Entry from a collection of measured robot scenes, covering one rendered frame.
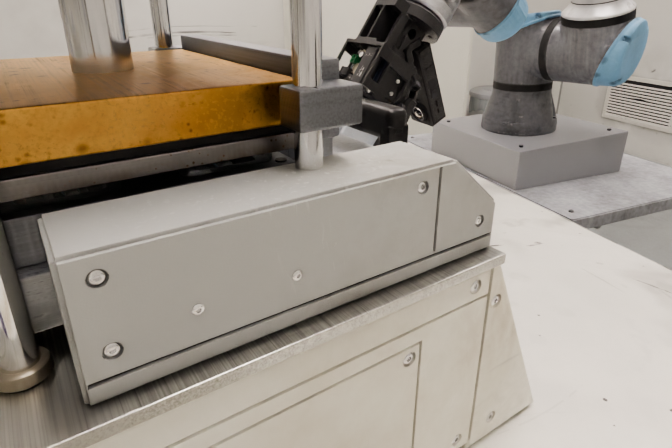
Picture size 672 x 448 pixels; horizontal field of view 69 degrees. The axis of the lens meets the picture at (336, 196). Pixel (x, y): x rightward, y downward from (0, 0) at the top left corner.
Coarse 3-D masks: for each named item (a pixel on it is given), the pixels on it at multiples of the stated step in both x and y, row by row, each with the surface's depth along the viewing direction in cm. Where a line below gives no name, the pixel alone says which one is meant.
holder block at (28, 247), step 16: (272, 160) 30; (288, 160) 30; (144, 176) 27; (160, 176) 27; (176, 176) 27; (192, 176) 27; (208, 176) 27; (224, 176) 27; (112, 192) 25; (128, 192) 25; (144, 192) 25; (32, 208) 23; (48, 208) 23; (64, 208) 23; (16, 224) 22; (32, 224) 22; (16, 240) 22; (32, 240) 23; (16, 256) 22; (32, 256) 23
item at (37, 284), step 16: (336, 144) 42; (352, 144) 42; (368, 144) 42; (32, 272) 22; (48, 272) 22; (32, 288) 22; (48, 288) 23; (32, 304) 23; (48, 304) 23; (32, 320) 23; (48, 320) 23
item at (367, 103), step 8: (368, 104) 38; (376, 104) 38; (384, 104) 38; (368, 112) 38; (376, 112) 37; (384, 112) 36; (392, 112) 36; (400, 112) 36; (368, 120) 38; (376, 120) 37; (384, 120) 36; (392, 120) 36; (400, 120) 37; (360, 128) 39; (368, 128) 38; (376, 128) 38; (384, 128) 37; (392, 128) 36; (400, 128) 37; (376, 136) 38; (384, 136) 37; (392, 136) 37; (400, 136) 37
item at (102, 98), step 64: (64, 0) 28; (0, 64) 33; (64, 64) 33; (128, 64) 31; (192, 64) 33; (0, 128) 20; (64, 128) 22; (128, 128) 23; (192, 128) 25; (256, 128) 27; (0, 192) 21
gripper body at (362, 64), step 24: (384, 0) 56; (384, 24) 57; (408, 24) 57; (432, 24) 56; (360, 48) 57; (384, 48) 54; (408, 48) 58; (360, 72) 55; (384, 72) 55; (408, 72) 57; (384, 96) 56
